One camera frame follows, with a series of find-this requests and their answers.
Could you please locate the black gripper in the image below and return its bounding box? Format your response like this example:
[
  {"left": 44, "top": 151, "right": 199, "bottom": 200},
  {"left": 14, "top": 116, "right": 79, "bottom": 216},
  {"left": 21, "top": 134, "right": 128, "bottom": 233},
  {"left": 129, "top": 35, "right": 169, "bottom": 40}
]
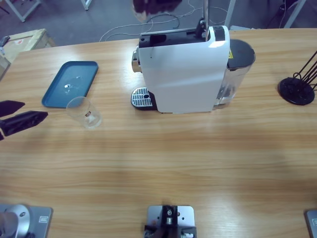
[{"left": 132, "top": 0, "right": 181, "bottom": 15}]

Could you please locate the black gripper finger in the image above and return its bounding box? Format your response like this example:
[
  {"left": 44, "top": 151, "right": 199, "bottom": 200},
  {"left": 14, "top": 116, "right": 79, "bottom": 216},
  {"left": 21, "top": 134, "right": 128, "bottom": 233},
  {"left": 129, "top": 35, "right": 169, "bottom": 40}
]
[
  {"left": 0, "top": 100, "right": 26, "bottom": 118},
  {"left": 0, "top": 111, "right": 49, "bottom": 137}
]

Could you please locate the silver coffee machine lever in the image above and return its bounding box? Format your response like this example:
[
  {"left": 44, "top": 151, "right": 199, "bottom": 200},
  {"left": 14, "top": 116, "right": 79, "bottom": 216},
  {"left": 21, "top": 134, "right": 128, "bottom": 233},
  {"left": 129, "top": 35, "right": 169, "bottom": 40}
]
[{"left": 195, "top": 0, "right": 211, "bottom": 42}]

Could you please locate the clear glass cup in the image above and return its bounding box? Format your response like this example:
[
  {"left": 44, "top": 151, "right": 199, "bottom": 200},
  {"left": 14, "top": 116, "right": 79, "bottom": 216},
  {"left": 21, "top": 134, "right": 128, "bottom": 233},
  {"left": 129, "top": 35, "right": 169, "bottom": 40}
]
[{"left": 65, "top": 96, "right": 103, "bottom": 129}]

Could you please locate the white coffee machine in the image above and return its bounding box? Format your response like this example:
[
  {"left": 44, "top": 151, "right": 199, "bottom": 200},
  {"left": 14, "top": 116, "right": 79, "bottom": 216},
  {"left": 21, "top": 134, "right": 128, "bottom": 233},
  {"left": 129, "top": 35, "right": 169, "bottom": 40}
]
[{"left": 131, "top": 25, "right": 231, "bottom": 115}]

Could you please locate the wooden crate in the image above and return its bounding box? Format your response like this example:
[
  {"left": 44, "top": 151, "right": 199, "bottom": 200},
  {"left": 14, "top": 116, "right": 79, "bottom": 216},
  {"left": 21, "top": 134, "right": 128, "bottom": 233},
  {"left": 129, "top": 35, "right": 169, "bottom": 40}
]
[{"left": 0, "top": 28, "right": 57, "bottom": 81}]

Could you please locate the blue plastic tray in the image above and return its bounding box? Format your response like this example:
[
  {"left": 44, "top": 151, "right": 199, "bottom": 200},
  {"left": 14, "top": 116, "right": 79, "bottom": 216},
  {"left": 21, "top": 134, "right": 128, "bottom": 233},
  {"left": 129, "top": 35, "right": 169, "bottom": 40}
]
[{"left": 41, "top": 60, "right": 99, "bottom": 109}]

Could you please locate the silver grate drip tray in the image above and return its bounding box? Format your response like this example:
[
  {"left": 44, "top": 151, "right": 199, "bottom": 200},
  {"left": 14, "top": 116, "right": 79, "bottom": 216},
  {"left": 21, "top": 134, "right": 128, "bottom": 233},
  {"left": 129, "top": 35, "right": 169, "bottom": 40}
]
[{"left": 130, "top": 86, "right": 157, "bottom": 111}]

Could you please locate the clear water tank black lid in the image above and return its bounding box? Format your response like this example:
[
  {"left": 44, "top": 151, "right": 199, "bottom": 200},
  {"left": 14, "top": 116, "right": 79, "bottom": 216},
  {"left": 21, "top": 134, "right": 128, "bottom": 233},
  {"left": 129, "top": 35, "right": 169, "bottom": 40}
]
[{"left": 214, "top": 39, "right": 256, "bottom": 110}]

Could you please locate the black capsule holder with rods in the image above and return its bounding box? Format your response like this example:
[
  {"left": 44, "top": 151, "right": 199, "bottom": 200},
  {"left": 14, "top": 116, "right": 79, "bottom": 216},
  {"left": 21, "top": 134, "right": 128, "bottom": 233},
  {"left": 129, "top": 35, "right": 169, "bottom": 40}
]
[{"left": 277, "top": 51, "right": 317, "bottom": 106}]

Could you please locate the white metal frame leg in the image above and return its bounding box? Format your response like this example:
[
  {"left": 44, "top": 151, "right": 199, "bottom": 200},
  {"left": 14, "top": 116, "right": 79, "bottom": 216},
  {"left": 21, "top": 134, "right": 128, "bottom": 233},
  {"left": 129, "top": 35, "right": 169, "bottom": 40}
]
[
  {"left": 224, "top": 0, "right": 237, "bottom": 30},
  {"left": 80, "top": 0, "right": 96, "bottom": 11},
  {"left": 283, "top": 0, "right": 307, "bottom": 28}
]

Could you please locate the white metal table frame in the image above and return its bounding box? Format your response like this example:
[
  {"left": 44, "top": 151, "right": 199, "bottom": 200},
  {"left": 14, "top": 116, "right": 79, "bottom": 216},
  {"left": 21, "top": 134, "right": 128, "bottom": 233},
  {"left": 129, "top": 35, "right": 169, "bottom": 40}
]
[{"left": 0, "top": 0, "right": 42, "bottom": 22}]

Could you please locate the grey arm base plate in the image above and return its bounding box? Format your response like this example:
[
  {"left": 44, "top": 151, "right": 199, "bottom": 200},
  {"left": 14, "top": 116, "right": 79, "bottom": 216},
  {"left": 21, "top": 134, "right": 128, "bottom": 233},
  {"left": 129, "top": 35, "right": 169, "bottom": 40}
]
[
  {"left": 304, "top": 209, "right": 317, "bottom": 238},
  {"left": 0, "top": 203, "right": 54, "bottom": 238}
]

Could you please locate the grey mount plate dark post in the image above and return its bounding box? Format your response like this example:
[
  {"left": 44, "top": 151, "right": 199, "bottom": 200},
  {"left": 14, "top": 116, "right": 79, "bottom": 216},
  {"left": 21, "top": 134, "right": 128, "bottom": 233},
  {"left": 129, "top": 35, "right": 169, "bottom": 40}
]
[{"left": 144, "top": 204, "right": 198, "bottom": 238}]

